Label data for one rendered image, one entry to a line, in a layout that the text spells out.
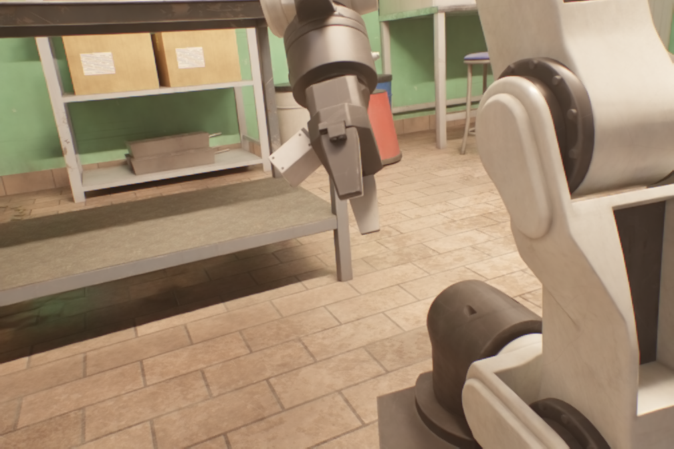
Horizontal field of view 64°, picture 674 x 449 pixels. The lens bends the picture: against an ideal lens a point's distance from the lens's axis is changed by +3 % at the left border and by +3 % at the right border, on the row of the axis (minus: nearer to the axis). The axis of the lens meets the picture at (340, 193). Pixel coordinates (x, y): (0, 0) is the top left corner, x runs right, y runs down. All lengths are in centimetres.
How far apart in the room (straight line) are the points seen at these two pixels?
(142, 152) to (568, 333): 295
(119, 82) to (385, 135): 152
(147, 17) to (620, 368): 120
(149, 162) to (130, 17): 193
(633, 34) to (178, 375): 115
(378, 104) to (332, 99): 268
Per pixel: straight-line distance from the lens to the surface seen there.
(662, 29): 544
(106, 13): 140
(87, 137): 364
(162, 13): 141
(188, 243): 153
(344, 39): 52
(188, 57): 325
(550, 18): 54
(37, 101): 363
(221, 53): 330
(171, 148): 336
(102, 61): 321
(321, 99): 49
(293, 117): 345
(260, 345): 142
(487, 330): 75
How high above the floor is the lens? 72
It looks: 16 degrees down
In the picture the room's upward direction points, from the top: 4 degrees counter-clockwise
